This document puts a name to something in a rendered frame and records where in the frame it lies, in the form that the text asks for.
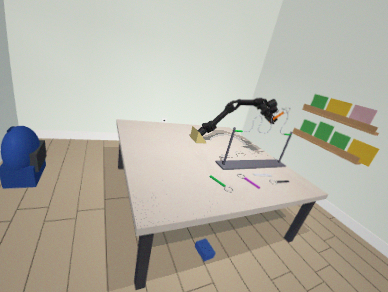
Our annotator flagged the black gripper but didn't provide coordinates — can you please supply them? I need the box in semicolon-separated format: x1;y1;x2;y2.
260;107;278;124

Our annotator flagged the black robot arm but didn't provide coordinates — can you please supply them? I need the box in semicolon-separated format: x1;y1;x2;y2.
198;98;279;137

